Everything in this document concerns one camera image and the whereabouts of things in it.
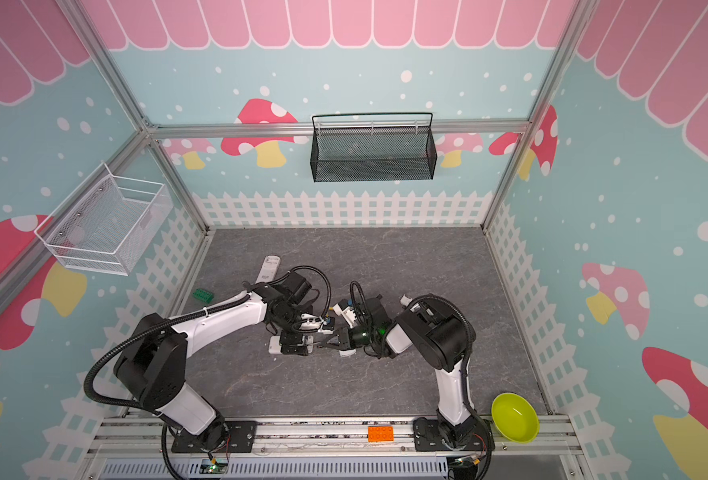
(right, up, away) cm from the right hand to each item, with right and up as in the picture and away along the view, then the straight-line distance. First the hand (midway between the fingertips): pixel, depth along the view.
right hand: (324, 343), depth 87 cm
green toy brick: (-42, +13, +12) cm, 46 cm away
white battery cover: (+7, -3, -1) cm, 7 cm away
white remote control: (-23, +21, +20) cm, 37 cm away
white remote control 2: (-14, -1, 0) cm, 14 cm away
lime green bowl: (+51, -16, -10) cm, 54 cm away
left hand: (-6, +2, 0) cm, 6 cm away
